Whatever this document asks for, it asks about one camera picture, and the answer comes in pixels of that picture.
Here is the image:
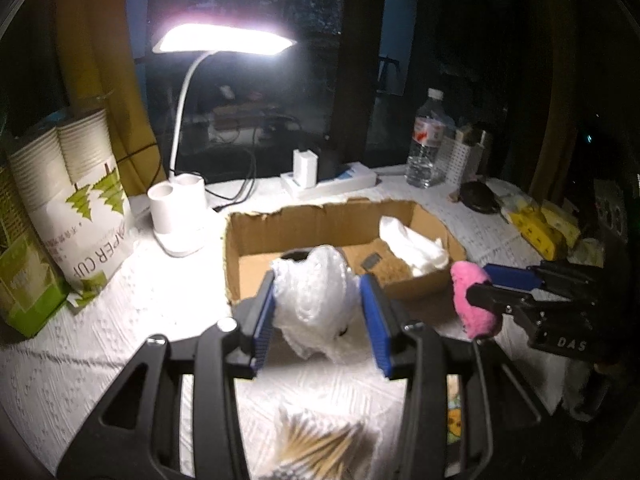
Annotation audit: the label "dark window frame post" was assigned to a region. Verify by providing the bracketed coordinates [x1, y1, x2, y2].
[339, 0, 389, 162]

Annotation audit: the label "white desk lamp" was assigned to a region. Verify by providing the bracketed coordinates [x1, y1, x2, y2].
[146, 23, 298, 259]

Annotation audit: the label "pink plush pad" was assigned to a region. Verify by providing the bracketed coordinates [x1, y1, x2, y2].
[449, 261, 504, 339]

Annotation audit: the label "white cloth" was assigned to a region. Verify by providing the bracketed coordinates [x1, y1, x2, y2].
[378, 215, 450, 277]

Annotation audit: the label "green paper cup pack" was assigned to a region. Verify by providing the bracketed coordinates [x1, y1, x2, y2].
[0, 110, 72, 339]

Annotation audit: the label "clear plastic bag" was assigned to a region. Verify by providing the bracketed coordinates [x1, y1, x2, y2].
[270, 244, 362, 362]

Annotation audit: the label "yellow blocks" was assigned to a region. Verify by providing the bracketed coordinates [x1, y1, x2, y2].
[509, 207, 567, 259]

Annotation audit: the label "steel thermos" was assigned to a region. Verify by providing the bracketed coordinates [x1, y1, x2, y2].
[475, 127, 497, 177]

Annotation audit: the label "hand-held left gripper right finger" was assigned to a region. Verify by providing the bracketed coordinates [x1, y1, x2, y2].
[359, 274, 543, 480]

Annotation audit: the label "black round object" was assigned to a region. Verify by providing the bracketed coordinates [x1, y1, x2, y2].
[458, 180, 499, 214]

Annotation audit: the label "clear water bottle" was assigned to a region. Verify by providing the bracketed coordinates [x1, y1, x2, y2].
[404, 87, 456, 189]

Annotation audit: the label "pack of cotton swabs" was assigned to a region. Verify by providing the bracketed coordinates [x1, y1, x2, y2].
[272, 400, 382, 480]

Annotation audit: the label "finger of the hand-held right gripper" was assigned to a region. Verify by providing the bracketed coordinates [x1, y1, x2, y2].
[484, 261, 597, 294]
[466, 284, 537, 322]

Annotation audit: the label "yellow curtain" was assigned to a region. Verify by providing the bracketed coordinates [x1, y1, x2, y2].
[54, 0, 169, 197]
[529, 0, 582, 207]

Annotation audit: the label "small green yellow packet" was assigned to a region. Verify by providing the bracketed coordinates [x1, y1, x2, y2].
[446, 375, 464, 444]

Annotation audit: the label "white charger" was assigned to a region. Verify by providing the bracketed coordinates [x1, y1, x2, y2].
[293, 148, 320, 187]

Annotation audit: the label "pale yellow packet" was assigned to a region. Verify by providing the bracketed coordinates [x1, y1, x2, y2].
[541, 200, 582, 247]

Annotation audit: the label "white paper cup pack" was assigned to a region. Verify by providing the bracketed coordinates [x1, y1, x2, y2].
[9, 107, 134, 314]

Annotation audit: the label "white perforated holder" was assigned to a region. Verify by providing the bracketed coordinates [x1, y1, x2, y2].
[444, 127, 484, 187]

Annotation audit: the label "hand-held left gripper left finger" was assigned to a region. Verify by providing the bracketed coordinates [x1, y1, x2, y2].
[57, 270, 278, 480]

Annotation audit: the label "cardboard box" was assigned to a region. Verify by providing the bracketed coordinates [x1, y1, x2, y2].
[223, 200, 467, 307]

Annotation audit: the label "black cable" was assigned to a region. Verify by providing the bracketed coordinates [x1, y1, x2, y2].
[204, 144, 259, 212]

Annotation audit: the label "white textured tablecloth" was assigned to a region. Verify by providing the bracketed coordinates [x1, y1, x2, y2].
[0, 162, 601, 480]

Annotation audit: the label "black power adapter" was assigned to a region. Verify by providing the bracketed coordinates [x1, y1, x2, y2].
[319, 147, 352, 182]

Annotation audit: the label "white power strip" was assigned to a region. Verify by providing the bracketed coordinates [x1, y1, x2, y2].
[279, 162, 379, 201]

